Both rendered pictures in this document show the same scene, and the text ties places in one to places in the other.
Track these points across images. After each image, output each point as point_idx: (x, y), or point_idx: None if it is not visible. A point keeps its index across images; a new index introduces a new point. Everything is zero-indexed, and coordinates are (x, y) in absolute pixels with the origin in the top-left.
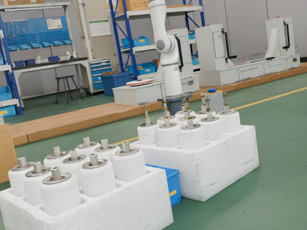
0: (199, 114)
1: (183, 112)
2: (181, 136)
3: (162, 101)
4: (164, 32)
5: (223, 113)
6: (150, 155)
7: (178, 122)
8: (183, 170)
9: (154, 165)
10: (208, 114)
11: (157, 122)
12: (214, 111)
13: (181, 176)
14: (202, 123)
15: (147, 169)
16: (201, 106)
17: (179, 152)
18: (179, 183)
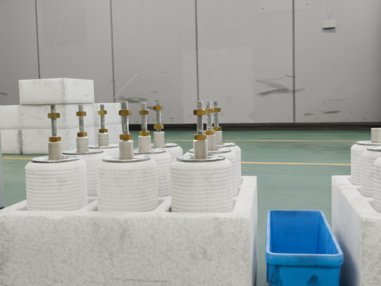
0: (102, 151)
1: (148, 136)
2: (239, 158)
3: (128, 111)
4: None
5: (115, 145)
6: (253, 215)
7: (166, 155)
8: (256, 215)
9: (267, 225)
10: (164, 135)
11: (148, 166)
12: (0, 169)
13: (256, 230)
14: (180, 148)
15: (347, 179)
16: (84, 136)
17: (255, 183)
18: (256, 245)
